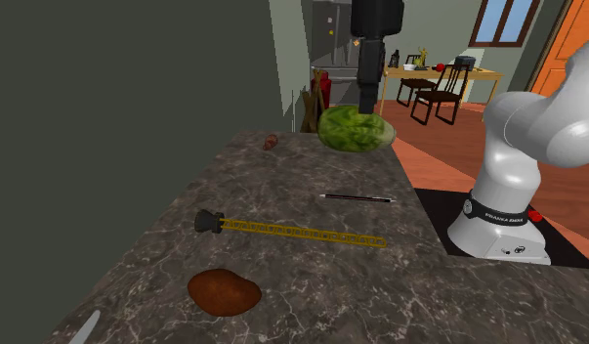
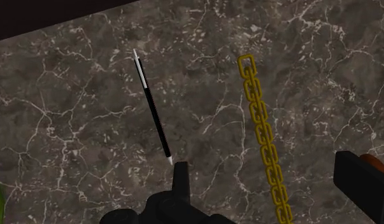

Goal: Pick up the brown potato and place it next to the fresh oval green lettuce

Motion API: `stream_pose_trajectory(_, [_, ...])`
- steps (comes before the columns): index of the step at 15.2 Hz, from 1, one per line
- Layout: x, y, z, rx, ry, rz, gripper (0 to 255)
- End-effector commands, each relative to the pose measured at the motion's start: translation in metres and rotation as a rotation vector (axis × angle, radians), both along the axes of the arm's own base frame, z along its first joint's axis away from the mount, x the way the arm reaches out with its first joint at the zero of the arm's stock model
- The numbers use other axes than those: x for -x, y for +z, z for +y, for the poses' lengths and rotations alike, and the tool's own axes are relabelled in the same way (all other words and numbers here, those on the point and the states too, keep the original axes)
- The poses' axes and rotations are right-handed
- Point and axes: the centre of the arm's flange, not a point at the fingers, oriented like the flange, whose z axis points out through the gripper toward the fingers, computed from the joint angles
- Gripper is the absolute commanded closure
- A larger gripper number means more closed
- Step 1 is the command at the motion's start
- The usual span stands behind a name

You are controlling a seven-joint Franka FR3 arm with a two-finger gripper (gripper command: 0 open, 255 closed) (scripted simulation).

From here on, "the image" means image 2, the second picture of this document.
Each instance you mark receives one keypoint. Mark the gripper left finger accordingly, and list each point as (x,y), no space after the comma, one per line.
(181,180)

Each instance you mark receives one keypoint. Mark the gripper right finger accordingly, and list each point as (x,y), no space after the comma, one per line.
(362,186)

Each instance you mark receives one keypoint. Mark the orange round object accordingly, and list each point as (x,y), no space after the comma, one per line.
(376,163)

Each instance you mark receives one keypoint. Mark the black and white pen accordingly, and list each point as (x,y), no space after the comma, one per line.
(154,111)

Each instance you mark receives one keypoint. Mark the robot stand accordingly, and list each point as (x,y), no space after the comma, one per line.
(39,14)

